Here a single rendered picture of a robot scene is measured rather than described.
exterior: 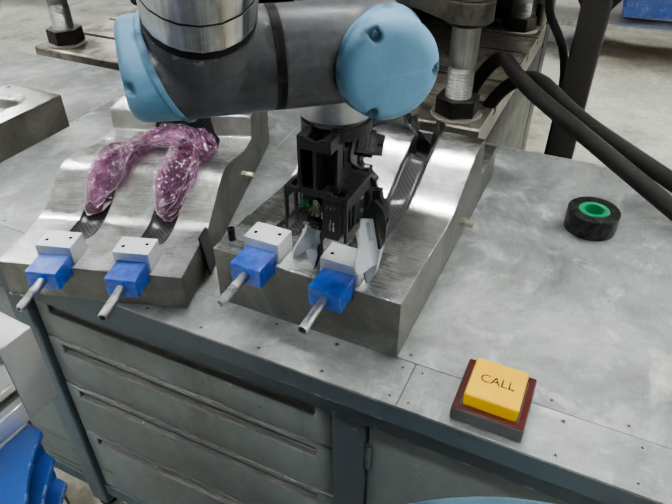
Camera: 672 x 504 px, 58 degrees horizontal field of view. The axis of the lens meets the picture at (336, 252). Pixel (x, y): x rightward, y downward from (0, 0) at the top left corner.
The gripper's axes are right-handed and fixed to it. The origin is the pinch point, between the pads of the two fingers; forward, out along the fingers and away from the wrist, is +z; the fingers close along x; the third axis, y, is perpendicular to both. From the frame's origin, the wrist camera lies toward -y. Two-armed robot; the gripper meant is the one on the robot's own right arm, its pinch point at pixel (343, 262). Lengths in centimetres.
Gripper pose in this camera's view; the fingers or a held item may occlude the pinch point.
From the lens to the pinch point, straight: 73.3
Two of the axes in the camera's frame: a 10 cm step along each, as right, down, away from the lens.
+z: 0.0, 8.0, 6.0
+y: -4.3, 5.4, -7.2
